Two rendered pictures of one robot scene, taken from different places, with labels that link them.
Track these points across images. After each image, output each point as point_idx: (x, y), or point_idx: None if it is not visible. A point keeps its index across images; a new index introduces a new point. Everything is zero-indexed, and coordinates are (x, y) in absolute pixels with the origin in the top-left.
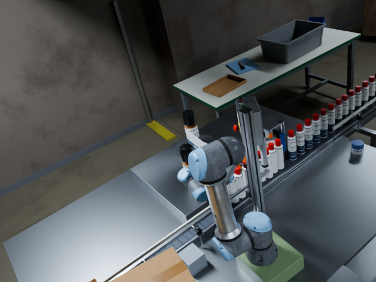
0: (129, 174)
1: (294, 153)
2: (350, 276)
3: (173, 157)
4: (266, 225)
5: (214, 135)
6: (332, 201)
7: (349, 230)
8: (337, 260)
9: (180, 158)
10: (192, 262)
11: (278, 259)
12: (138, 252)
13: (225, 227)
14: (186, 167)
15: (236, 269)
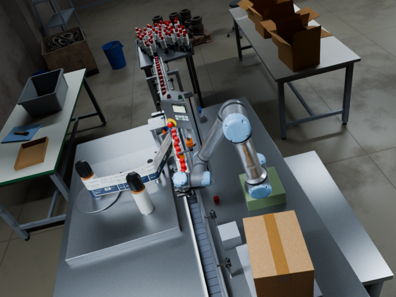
0: (66, 267)
1: (179, 136)
2: (293, 158)
3: (92, 215)
4: (263, 155)
5: (98, 177)
6: (230, 142)
7: (259, 145)
8: (278, 159)
9: (101, 209)
10: (238, 231)
11: (269, 179)
12: (184, 283)
13: (260, 168)
14: (141, 193)
15: (253, 213)
